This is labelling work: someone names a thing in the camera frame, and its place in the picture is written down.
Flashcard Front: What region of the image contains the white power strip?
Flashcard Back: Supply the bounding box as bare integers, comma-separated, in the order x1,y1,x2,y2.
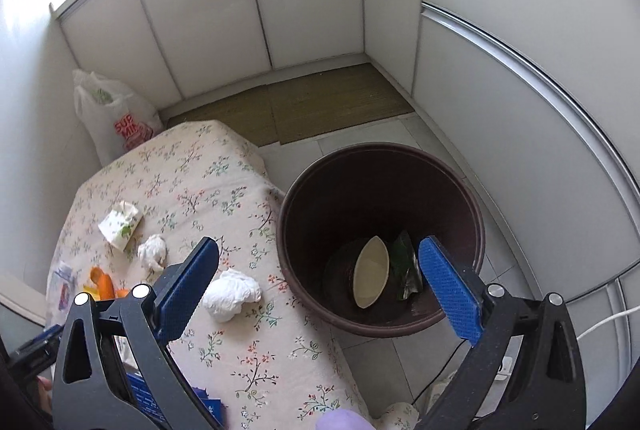
492,350,516,381

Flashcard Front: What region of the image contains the green foil wrapper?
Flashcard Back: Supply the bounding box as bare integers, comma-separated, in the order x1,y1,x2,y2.
390,230,426,301

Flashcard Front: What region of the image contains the small crumpled white tissue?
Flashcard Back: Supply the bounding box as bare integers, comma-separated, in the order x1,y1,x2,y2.
136,234,168,272

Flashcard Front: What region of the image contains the white carton with leaf print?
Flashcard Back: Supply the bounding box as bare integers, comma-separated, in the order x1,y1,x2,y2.
97,201,141,252

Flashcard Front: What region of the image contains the cream oval bowl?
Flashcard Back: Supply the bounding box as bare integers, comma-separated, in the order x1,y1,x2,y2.
352,235,391,309

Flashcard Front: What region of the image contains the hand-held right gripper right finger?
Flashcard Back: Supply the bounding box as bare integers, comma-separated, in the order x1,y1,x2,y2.
417,236,586,430

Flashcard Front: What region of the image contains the purple soft object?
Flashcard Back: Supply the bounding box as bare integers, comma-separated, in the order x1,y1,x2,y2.
320,410,376,430

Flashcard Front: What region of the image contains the large crumpled white tissue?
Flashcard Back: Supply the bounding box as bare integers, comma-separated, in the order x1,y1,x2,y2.
201,267,263,323

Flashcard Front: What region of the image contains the white cable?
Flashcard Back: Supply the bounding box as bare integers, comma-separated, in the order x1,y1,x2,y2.
577,307,633,343

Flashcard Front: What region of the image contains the floral cloth covered table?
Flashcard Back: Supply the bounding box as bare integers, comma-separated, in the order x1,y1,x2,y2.
45,120,373,430

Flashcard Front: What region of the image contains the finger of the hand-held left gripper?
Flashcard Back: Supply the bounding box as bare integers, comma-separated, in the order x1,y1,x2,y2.
10,325,65,381

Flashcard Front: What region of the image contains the white plastic bag red print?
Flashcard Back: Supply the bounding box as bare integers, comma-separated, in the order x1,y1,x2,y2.
72,69,165,166

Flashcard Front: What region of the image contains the dark brown round bin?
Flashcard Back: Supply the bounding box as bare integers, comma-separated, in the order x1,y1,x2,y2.
276,141,487,338

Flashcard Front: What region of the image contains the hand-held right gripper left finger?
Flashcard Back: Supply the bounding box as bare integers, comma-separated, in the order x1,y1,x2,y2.
52,236,223,430

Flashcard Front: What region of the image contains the dark blue snack packet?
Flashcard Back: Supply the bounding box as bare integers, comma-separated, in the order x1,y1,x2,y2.
125,370,222,430

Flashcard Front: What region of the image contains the black cable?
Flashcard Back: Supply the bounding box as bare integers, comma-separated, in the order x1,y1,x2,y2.
415,340,471,411

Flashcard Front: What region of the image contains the orange plastic piece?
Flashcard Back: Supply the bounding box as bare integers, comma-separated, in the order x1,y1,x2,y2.
80,266,131,301

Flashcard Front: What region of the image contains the olive woven floor mat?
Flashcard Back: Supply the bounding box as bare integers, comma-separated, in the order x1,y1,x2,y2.
160,63,416,147

